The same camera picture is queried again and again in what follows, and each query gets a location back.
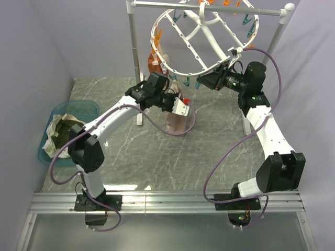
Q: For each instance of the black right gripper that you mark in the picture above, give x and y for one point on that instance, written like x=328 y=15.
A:
x=215 y=80

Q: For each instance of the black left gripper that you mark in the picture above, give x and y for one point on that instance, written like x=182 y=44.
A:
x=174 y=95

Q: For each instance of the orange underwear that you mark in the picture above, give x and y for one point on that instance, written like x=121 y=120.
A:
x=155 y=64

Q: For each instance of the white oval clip hanger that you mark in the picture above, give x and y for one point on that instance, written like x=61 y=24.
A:
x=197 y=41

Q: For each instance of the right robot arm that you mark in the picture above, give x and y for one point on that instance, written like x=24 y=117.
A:
x=283 y=166

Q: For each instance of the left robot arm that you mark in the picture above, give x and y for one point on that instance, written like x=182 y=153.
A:
x=85 y=148

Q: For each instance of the white rack foot right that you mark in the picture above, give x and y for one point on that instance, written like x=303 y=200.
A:
x=246 y=123

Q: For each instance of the teal plastic basket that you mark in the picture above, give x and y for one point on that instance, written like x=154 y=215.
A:
x=84 y=110

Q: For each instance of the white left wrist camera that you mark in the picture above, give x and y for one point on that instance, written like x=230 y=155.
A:
x=181 y=107

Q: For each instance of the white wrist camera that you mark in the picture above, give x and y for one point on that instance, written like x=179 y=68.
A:
x=181 y=107
x=236 y=53

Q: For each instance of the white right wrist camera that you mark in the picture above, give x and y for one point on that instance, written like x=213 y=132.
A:
x=236 y=53

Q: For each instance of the silver clothes rack frame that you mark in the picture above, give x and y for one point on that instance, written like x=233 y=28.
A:
x=283 y=14

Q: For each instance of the aluminium rail front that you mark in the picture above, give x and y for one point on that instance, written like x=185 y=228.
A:
x=154 y=202

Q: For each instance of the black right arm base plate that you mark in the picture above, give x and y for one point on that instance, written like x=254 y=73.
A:
x=250 y=204

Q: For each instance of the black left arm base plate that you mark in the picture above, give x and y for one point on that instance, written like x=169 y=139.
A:
x=84 y=204

